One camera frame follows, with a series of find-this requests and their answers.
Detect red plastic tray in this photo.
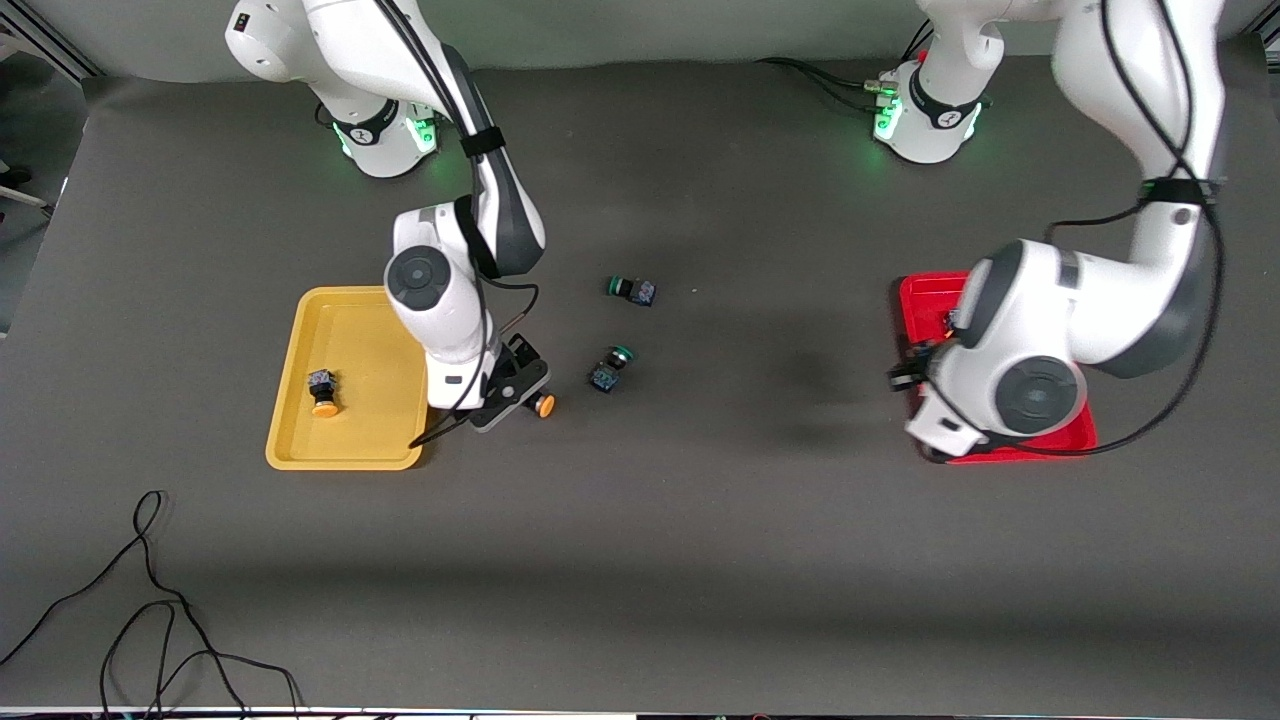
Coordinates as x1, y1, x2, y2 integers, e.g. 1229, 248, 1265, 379
892, 272, 1099, 465

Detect yellow plastic tray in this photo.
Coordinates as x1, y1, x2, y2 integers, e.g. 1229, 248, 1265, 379
265, 285, 443, 471

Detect dark grey table mat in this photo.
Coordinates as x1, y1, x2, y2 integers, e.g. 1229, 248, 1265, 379
0, 35, 1280, 713

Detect left arm wrist cable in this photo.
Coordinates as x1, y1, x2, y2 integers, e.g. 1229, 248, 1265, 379
990, 0, 1227, 459

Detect arm wrist cable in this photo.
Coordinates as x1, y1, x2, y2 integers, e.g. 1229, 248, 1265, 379
375, 0, 541, 448
990, 0, 1227, 459

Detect right arm wrist cable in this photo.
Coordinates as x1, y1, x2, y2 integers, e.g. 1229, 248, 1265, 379
375, 0, 541, 448

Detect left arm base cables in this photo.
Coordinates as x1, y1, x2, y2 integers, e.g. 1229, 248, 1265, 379
755, 25, 936, 113

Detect loose thin black cable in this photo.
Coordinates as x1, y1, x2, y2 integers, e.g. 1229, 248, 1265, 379
0, 489, 303, 720

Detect aluminium frame rail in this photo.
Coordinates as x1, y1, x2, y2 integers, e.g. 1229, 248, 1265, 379
0, 10, 103, 79

